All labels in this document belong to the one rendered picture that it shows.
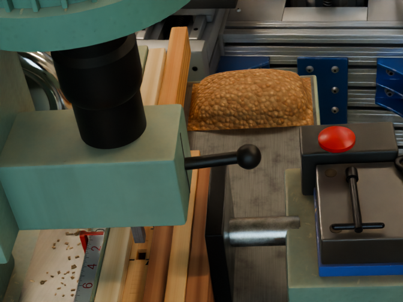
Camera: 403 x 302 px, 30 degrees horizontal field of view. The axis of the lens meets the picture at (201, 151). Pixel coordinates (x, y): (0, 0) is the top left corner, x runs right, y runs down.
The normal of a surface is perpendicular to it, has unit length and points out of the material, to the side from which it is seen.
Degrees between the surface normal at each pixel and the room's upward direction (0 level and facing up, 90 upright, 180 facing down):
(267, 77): 12
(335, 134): 0
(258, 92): 23
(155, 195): 90
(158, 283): 0
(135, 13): 90
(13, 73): 90
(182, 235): 0
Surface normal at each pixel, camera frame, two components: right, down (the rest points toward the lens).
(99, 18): 0.25, 0.61
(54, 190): -0.07, 0.65
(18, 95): 0.99, -0.04
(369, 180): -0.11, -0.76
